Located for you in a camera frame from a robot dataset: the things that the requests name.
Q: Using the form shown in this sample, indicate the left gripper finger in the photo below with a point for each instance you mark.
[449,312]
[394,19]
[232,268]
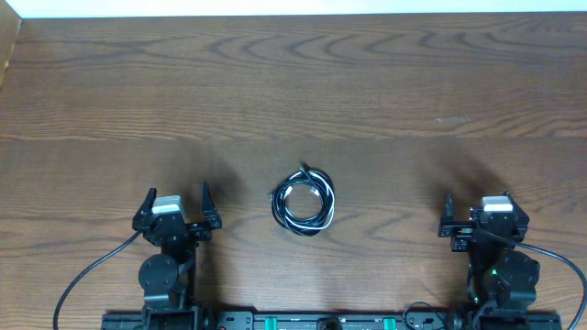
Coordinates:
[146,207]
[208,208]

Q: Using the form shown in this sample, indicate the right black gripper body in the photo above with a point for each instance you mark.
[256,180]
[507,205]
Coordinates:
[462,238]

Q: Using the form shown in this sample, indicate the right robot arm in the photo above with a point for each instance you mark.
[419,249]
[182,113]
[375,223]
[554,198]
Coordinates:
[501,280]

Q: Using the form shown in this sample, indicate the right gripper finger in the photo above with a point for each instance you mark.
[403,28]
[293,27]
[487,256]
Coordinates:
[516,208]
[448,213]

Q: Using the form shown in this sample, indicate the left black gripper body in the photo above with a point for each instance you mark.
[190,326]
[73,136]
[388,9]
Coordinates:
[173,225]

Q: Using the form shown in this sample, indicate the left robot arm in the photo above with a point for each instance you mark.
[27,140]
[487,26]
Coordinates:
[167,278]

